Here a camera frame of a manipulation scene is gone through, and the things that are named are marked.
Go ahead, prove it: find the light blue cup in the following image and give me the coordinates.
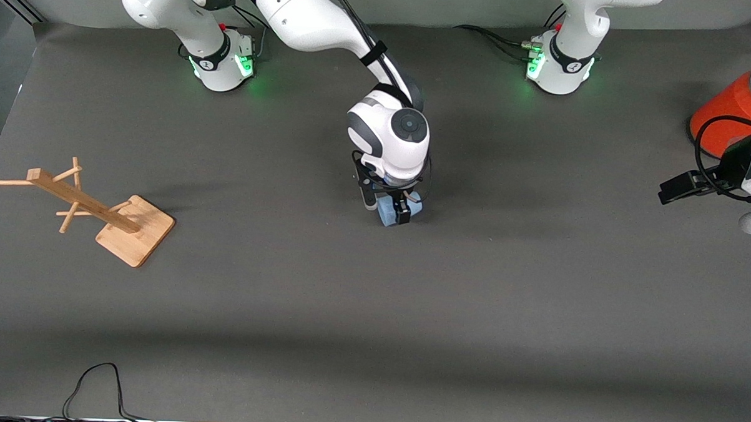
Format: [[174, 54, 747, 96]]
[[376, 191, 425, 230]]

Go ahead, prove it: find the orange cylinder with grey lid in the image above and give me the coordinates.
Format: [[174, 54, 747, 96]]
[[689, 58, 751, 161]]

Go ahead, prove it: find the wooden mug tree stand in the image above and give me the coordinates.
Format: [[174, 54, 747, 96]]
[[0, 154, 178, 269]]

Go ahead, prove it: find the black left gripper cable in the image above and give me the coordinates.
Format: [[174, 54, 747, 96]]
[[692, 114, 751, 201]]

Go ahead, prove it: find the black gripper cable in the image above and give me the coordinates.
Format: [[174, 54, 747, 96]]
[[692, 114, 751, 201], [313, 0, 439, 198]]

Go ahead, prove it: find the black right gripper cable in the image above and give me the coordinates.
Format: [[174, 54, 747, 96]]
[[313, 0, 439, 198]]

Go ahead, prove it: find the black left arm base cable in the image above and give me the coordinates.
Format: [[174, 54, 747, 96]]
[[453, 1, 566, 62]]

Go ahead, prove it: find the black arm base cable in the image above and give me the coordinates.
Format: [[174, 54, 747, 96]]
[[453, 1, 566, 62], [222, 4, 277, 61]]

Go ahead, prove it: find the black right arm base cable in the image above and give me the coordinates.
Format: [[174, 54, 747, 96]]
[[222, 4, 277, 61]]

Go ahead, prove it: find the thin black loose cable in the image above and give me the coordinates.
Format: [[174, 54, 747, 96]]
[[62, 361, 159, 422]]

